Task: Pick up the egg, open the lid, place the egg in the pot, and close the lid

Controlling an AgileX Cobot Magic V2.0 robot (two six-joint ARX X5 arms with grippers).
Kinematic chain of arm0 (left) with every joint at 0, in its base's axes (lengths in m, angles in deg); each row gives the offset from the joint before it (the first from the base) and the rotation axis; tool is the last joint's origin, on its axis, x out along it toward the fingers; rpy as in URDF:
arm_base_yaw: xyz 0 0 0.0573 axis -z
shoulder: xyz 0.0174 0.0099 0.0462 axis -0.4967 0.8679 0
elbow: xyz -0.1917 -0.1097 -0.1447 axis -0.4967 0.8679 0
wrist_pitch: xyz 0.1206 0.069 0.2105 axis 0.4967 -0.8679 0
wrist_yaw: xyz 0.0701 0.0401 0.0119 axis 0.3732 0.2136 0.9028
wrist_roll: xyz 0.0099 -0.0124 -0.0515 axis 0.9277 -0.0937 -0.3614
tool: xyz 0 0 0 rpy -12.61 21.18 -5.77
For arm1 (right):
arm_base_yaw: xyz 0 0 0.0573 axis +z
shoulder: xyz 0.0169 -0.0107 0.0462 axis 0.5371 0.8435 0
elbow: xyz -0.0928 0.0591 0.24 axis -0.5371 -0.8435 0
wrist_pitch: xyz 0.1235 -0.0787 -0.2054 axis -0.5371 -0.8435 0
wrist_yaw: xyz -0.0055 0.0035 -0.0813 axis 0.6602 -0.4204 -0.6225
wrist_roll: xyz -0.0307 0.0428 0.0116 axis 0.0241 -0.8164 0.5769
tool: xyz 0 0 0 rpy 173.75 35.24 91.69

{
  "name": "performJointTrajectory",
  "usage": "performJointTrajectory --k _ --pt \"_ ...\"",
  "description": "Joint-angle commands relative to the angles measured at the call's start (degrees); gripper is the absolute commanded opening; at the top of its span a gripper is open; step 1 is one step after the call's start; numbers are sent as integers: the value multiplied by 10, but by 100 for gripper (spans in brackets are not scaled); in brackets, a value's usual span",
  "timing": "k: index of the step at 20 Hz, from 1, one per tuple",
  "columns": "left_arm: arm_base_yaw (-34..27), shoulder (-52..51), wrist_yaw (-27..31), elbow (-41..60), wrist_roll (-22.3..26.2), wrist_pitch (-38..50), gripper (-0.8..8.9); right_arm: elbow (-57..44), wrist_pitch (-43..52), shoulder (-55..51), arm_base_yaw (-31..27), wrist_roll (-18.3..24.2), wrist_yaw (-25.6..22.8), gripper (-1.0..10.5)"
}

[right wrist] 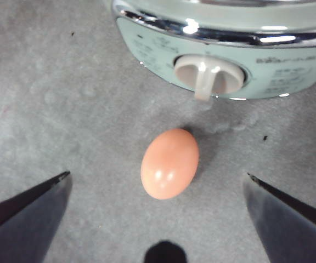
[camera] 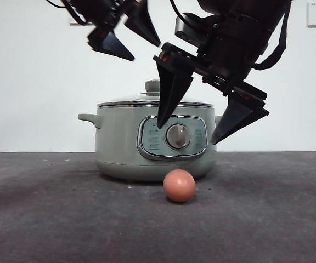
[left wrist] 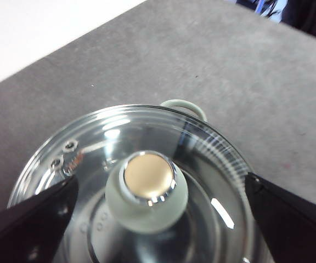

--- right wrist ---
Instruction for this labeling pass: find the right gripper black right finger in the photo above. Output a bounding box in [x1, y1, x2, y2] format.
[242, 172, 316, 263]

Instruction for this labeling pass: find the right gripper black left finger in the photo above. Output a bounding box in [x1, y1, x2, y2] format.
[0, 170, 74, 263]

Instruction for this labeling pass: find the sage green electric pot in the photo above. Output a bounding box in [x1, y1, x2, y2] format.
[110, 0, 316, 102]

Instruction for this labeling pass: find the brown egg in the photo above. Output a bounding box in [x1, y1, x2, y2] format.
[140, 128, 200, 201]

